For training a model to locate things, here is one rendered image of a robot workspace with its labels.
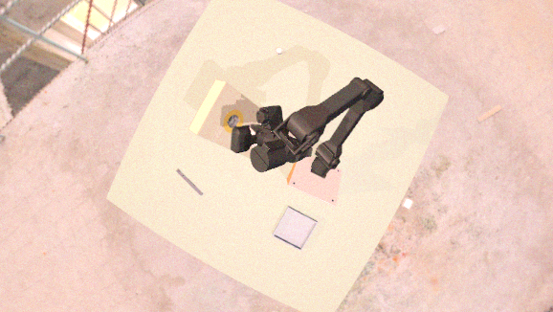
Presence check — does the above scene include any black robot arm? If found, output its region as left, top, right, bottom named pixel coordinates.
left=250, top=77, right=384, bottom=179

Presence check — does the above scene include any grey thin bar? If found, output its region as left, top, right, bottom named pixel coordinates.
left=176, top=168, right=203, bottom=196

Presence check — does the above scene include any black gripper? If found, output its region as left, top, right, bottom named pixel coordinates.
left=231, top=123, right=277, bottom=153

